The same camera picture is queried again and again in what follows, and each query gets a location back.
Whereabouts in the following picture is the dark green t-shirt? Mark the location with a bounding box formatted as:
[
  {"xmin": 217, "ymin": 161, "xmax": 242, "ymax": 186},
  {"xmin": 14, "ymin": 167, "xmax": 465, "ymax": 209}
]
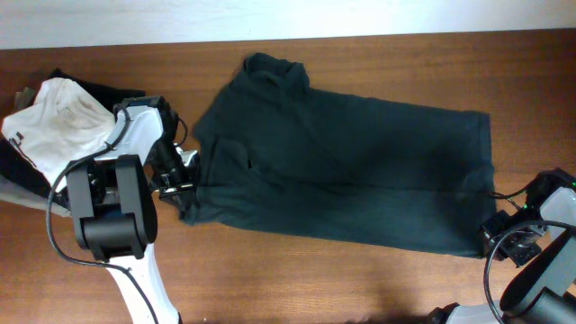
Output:
[{"xmin": 181, "ymin": 53, "xmax": 496, "ymax": 257}]

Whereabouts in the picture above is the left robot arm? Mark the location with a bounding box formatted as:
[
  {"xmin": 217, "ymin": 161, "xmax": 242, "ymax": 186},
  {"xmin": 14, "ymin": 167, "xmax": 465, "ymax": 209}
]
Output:
[{"xmin": 64, "ymin": 96, "xmax": 200, "ymax": 323}]

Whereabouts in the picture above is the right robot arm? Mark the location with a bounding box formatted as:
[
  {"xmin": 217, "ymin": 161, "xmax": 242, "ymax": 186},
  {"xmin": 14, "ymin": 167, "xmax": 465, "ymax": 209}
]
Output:
[{"xmin": 423, "ymin": 168, "xmax": 575, "ymax": 324}]

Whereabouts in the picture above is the white folded garment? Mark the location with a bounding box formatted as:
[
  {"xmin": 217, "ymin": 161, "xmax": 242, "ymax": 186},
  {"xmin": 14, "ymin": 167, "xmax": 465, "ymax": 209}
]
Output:
[{"xmin": 2, "ymin": 77, "xmax": 115, "ymax": 184}]

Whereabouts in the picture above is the black folded garment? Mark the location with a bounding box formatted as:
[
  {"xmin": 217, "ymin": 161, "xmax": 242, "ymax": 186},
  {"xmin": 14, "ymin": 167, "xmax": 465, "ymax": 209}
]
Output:
[{"xmin": 1, "ymin": 68, "xmax": 146, "ymax": 198}]

